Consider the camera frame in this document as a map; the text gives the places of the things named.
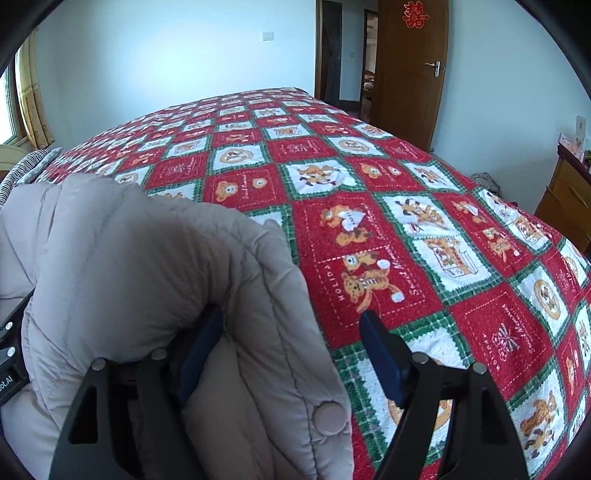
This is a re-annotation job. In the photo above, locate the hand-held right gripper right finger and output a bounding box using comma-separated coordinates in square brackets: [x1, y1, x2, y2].
[359, 310, 529, 480]

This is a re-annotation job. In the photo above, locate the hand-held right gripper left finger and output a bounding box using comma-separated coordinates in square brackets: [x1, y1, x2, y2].
[48, 305, 227, 480]

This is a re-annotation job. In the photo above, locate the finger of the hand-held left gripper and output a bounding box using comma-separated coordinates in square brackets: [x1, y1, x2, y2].
[0, 287, 37, 367]

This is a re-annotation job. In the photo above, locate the beige padded coat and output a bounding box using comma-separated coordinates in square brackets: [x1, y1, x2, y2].
[0, 173, 354, 480]

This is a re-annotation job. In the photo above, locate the red checkered printed blanket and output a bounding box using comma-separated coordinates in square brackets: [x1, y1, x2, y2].
[34, 87, 591, 480]

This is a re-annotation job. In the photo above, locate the grey striped pillow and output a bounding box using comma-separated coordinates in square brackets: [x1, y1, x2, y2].
[0, 147, 63, 204]

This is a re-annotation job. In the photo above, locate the wooden arched headboard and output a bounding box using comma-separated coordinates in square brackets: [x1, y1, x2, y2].
[0, 144, 33, 185]

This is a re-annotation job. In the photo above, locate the dark patterned cloth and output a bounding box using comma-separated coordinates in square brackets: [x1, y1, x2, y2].
[471, 172, 504, 197]

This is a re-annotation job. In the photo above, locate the window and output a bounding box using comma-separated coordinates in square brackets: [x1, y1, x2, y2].
[0, 65, 26, 144]

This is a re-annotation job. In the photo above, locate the yellow floral curtain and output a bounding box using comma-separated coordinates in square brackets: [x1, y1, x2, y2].
[16, 32, 56, 149]

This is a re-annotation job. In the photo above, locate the wooden cabinet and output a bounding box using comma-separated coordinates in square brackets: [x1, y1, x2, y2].
[534, 143, 591, 257]

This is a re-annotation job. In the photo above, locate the brown wooden door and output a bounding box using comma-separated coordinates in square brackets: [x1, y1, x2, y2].
[370, 0, 450, 151]

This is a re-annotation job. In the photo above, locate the pink box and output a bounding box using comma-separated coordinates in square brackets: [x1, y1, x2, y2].
[557, 133, 585, 158]

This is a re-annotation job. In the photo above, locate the red paper door decoration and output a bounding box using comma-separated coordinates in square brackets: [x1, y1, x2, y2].
[403, 1, 426, 28]

